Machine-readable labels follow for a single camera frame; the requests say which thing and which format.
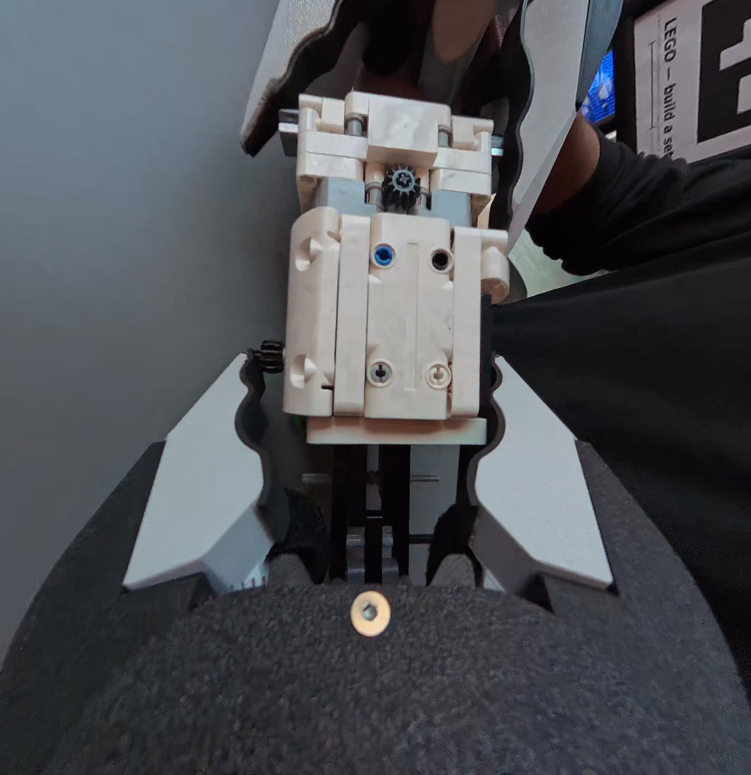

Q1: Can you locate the white lego truck model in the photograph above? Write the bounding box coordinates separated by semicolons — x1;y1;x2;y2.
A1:
247;90;511;585

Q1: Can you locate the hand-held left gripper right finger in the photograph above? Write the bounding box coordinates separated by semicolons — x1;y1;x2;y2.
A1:
465;356;620;595

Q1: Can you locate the blue screen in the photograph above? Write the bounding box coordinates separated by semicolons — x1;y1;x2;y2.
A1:
578;50;617;126

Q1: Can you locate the person's right forearm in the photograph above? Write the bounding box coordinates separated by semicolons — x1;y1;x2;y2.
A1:
524;130;751;281

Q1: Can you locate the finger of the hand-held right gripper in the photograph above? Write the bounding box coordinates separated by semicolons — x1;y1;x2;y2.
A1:
508;0;626;250
238;0;378;159

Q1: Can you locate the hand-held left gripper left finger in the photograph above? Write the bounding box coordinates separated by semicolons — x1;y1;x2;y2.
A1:
121;353;276;595

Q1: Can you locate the white printed card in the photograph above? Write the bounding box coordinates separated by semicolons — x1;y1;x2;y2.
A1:
618;0;751;165

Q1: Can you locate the person's right hand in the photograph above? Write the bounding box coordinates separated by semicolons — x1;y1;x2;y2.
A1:
532;115;602;216

